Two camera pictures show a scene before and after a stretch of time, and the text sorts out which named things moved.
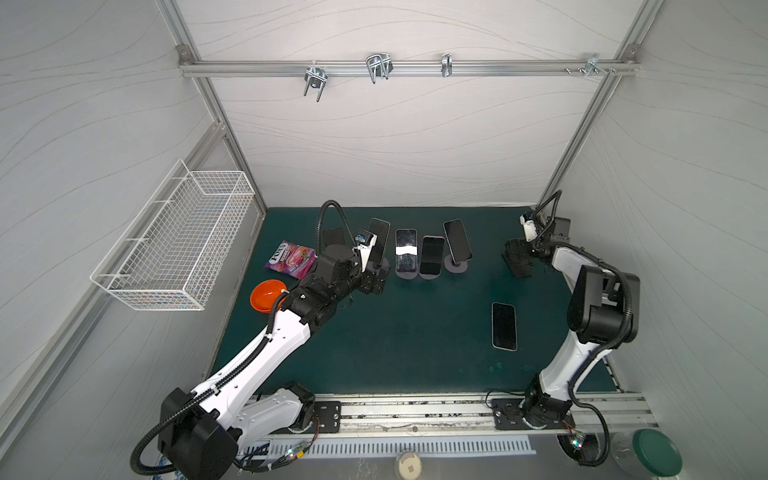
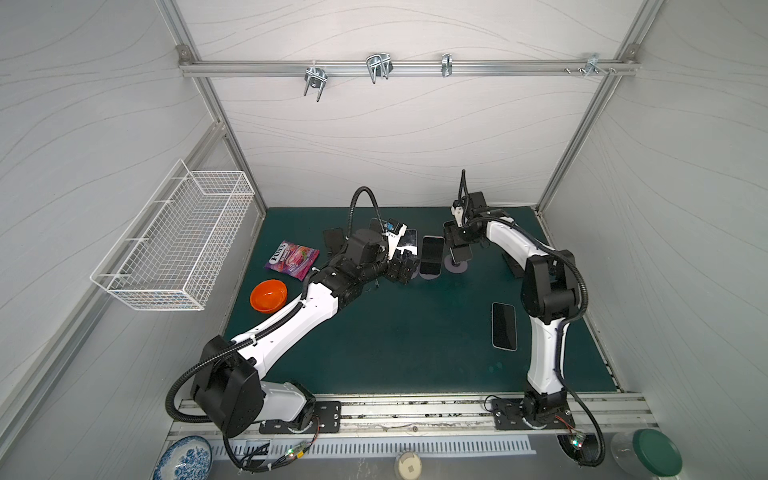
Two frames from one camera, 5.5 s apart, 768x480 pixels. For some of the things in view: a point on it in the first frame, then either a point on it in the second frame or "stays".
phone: (457, 240) stays
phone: (504, 326) stays
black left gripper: (366, 277) to (406, 271)
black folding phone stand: (333, 236) stays
